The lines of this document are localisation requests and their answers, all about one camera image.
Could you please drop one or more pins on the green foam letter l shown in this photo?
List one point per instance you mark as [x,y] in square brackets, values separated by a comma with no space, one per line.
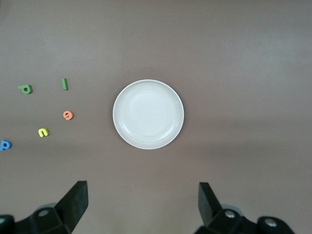
[64,84]

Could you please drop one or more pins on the green foam letter p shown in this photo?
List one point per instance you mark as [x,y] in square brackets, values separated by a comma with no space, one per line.
[30,91]

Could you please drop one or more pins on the beige round plate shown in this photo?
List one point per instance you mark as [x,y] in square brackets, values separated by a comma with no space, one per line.
[148,114]

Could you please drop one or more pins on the orange foam letter e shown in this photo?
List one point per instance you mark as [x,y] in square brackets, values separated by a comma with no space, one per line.
[65,116]

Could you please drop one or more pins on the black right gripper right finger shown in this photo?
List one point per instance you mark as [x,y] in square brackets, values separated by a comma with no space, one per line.
[219,219]

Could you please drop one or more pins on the yellow foam letter u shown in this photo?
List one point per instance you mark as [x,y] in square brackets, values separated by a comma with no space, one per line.
[42,129]

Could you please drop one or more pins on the blue foam letter d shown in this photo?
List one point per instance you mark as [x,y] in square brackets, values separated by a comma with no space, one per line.
[10,145]

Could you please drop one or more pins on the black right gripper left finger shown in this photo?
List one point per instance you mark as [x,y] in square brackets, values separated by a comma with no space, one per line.
[61,214]

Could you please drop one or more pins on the brown table cover sheet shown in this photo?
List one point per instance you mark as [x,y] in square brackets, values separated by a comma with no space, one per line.
[219,48]

